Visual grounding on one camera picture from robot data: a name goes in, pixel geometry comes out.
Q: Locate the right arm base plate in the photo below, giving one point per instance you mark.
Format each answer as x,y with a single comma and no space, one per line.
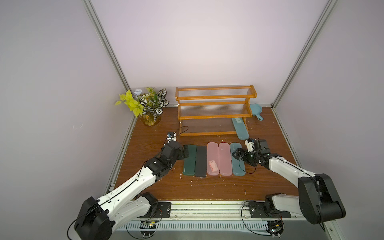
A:
266,210

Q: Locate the teal handled dish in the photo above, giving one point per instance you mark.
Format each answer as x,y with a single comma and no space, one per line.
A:
256,111

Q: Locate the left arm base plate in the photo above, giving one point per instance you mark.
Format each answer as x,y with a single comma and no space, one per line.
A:
160,210

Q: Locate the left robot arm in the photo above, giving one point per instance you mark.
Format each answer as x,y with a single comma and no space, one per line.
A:
99,218

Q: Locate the orange three-tier shelf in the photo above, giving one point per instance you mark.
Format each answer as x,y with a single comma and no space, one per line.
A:
208,111

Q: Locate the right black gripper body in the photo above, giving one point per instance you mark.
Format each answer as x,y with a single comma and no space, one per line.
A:
243,155

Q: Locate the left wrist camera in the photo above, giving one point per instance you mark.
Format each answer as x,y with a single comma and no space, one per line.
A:
171,136

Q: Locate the aluminium front rail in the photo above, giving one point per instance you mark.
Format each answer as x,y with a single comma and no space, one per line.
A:
215,210

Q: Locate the dark green pencil case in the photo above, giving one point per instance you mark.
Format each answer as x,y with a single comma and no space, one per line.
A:
190,160

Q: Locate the right connector board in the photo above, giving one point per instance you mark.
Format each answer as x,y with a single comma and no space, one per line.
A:
275,228

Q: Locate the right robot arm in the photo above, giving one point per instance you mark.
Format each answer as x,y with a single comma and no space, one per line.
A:
318,200

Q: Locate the connector board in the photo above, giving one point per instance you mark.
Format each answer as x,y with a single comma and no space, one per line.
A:
148,228
275,228

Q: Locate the potted plant in vase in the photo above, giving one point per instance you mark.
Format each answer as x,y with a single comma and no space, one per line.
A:
148,106

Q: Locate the left connector board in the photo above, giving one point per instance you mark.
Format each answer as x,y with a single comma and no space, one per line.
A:
148,228

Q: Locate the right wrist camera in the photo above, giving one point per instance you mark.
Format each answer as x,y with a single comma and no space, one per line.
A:
250,143

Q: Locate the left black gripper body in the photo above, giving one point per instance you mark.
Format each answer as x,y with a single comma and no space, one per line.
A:
179,154

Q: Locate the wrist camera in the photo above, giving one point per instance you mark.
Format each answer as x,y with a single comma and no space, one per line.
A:
250,143
171,136

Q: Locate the black pencil case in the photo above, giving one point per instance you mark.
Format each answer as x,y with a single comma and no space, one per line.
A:
201,162

